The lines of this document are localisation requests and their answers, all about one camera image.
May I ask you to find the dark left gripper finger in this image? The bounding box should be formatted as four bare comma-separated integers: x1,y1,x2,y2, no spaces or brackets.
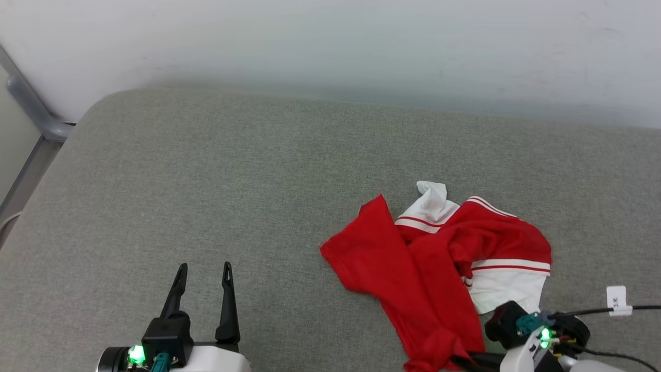
216,262,241,344
160,263,188,318

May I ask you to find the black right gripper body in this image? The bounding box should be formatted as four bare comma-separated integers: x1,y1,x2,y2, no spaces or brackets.
547,313,591,357

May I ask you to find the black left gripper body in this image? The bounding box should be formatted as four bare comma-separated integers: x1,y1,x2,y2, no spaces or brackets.
98,345,148,372

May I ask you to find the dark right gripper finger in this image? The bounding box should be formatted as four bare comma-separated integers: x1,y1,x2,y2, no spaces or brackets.
451,353,504,371

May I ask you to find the red white basketball jersey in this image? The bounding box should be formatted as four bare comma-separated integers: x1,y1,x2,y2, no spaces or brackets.
320,181,552,372

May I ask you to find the grey fabric sofa seat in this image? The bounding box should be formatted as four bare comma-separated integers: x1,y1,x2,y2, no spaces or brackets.
0,88,661,372

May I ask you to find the left camera on white bracket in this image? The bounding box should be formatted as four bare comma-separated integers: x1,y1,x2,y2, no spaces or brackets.
142,312,252,372

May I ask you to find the right teal plug camera cable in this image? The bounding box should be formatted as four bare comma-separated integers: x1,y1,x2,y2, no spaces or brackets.
516,305,661,334

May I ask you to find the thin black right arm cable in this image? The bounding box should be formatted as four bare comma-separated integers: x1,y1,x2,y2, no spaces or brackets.
565,345,661,372

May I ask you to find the white cable label tag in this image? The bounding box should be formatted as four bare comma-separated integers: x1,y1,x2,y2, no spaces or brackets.
607,286,633,317

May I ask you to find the thin white cable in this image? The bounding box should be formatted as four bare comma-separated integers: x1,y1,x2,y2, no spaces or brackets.
0,211,22,236

